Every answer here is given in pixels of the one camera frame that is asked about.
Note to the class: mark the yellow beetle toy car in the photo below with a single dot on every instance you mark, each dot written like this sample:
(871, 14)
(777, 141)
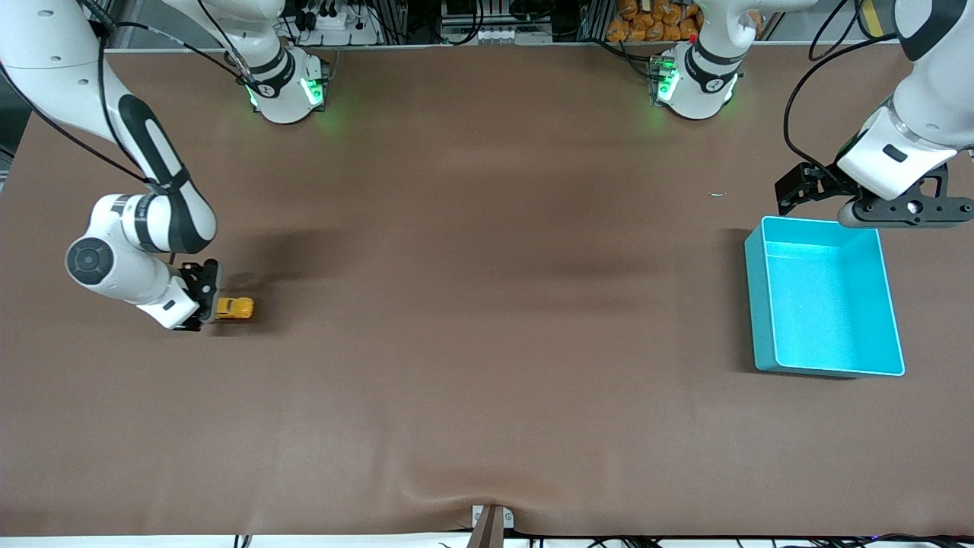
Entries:
(236, 308)

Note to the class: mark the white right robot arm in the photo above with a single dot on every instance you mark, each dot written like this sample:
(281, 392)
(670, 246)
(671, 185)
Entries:
(114, 266)

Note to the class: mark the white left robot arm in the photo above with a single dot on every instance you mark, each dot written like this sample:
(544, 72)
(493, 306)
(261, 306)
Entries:
(704, 84)

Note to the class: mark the teal plastic bin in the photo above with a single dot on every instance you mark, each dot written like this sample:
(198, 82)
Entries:
(829, 304)

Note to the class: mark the pile of orange items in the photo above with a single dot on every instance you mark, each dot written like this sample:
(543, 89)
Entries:
(647, 23)

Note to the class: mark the white power strip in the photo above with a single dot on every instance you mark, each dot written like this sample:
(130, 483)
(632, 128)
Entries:
(335, 27)

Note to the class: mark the brown table mat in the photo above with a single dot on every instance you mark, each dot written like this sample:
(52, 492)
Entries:
(487, 342)

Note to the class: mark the white terminal block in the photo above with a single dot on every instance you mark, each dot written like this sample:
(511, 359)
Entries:
(502, 35)

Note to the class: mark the black electronics box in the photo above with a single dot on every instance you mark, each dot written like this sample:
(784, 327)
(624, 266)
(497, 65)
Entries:
(464, 11)

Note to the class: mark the brown edge clamp bracket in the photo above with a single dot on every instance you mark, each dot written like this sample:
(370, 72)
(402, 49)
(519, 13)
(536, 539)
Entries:
(491, 529)

